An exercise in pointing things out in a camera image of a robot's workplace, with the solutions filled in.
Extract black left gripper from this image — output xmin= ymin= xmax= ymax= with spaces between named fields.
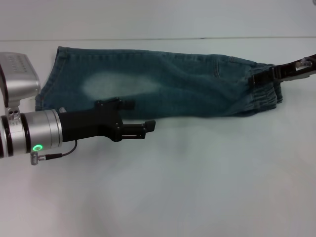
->
xmin=59 ymin=97 xmax=157 ymax=144

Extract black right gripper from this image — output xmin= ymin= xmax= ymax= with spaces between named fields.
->
xmin=248 ymin=53 xmax=316 ymax=88

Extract blue denim shorts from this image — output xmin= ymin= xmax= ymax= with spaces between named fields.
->
xmin=34 ymin=45 xmax=284 ymax=119

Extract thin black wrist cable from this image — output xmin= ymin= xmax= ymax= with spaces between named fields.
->
xmin=30 ymin=140 xmax=79 ymax=166

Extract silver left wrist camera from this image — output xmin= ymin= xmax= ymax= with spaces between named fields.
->
xmin=0 ymin=51 xmax=41 ymax=121

